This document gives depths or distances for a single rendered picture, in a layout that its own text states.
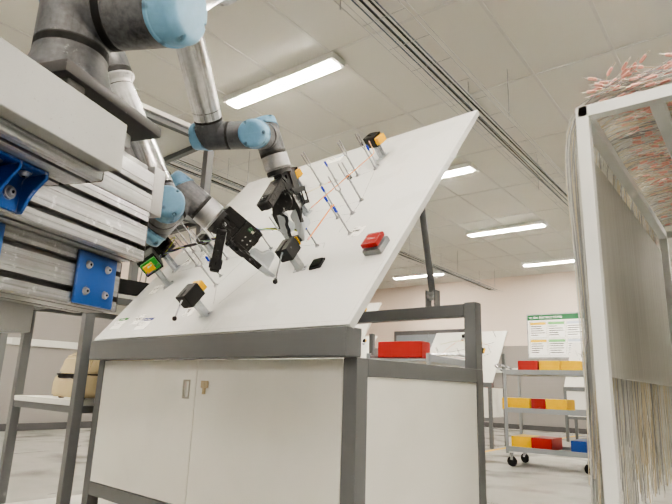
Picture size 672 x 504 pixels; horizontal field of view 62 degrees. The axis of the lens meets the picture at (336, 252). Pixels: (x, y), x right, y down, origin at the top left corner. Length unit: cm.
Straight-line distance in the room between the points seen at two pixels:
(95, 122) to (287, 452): 90
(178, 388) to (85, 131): 112
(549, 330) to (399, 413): 1147
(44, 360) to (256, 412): 799
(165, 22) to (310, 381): 82
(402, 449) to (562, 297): 1153
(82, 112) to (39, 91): 7
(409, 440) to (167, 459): 73
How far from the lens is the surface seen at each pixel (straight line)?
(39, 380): 935
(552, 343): 1275
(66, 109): 75
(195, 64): 148
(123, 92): 137
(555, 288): 1289
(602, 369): 140
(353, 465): 126
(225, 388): 157
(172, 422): 177
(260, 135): 147
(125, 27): 100
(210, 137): 153
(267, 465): 145
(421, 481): 148
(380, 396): 132
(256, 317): 150
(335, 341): 124
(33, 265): 91
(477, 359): 173
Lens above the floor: 73
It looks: 14 degrees up
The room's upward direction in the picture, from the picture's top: 2 degrees clockwise
